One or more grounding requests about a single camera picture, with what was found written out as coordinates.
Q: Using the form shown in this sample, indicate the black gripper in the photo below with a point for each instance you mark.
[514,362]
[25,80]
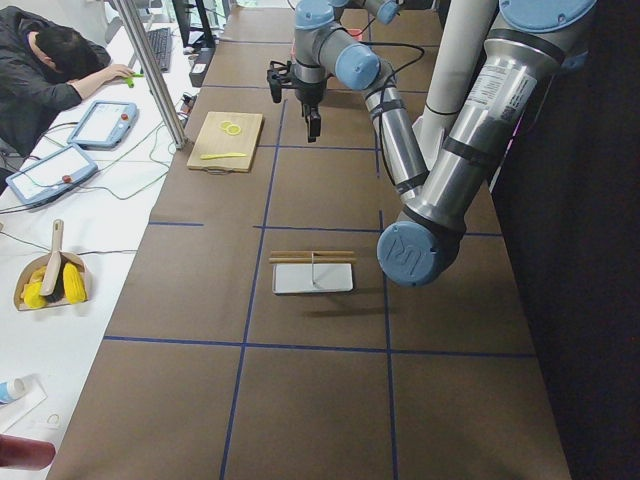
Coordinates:
[307,96]

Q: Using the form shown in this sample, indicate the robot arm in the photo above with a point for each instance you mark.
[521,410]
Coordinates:
[383,10]
[491,57]

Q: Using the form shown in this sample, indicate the front lemon slice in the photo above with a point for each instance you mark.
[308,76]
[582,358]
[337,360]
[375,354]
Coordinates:
[233,129]

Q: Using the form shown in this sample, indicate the bamboo cutting board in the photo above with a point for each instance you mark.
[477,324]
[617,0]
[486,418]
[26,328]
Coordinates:
[213,139]

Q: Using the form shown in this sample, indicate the yellow plastic knife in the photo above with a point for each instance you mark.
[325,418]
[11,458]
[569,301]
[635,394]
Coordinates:
[222,155]

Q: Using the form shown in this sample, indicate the pink plastic bin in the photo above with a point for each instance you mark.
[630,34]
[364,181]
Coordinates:
[357,34]

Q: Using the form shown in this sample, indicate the black power box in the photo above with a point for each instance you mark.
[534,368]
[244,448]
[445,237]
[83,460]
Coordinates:
[200,66]

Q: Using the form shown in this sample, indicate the black keyboard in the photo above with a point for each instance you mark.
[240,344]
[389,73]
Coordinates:
[160,41]

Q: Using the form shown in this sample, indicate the left wooden rack rod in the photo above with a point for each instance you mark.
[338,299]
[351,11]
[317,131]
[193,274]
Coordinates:
[298,254]

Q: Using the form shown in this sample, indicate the wooden rack rod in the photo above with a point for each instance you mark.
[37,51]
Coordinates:
[307,260]
[298,254]

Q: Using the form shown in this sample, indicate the right wooden rack rod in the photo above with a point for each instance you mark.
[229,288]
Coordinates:
[307,260]

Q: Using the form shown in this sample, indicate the green toy object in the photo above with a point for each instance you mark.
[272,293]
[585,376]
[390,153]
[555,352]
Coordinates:
[130,80]

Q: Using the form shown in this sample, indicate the white rack tray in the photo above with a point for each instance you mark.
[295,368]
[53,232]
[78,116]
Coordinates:
[296,278]

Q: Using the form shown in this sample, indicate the far teach pendant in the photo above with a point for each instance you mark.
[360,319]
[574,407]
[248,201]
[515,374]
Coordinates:
[104,125]

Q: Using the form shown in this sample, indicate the teach pendant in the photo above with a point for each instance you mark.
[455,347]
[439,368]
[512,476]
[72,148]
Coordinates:
[104,125]
[53,176]

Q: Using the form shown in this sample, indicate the near teach pendant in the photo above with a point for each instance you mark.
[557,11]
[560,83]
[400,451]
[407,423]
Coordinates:
[53,176]

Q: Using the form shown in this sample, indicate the sleeping person black jacket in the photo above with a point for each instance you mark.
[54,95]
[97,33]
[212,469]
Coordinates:
[46,69]

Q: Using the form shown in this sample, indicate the yellow toy corn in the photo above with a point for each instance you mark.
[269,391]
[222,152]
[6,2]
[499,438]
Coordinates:
[73,283]

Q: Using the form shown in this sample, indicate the beige dustpan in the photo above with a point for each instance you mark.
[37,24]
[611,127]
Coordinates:
[27,291]

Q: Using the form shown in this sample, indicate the white blue tube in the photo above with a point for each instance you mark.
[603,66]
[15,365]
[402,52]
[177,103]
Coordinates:
[12,390]

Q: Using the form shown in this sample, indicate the red cylinder bottle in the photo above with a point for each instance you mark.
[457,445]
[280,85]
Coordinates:
[26,454]

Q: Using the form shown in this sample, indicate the metal cutting board handle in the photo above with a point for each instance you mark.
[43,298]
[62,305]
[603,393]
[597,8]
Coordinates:
[221,171]

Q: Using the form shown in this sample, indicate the white rack bracket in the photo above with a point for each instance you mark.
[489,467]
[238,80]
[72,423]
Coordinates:
[315,258]

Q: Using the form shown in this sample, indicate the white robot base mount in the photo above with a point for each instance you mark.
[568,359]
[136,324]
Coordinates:
[465,26]

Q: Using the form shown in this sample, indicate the aluminium frame post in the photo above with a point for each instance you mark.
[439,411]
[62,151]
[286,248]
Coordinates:
[142,48]

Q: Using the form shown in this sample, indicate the wooden handled brush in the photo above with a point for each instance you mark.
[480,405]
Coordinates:
[52,289]

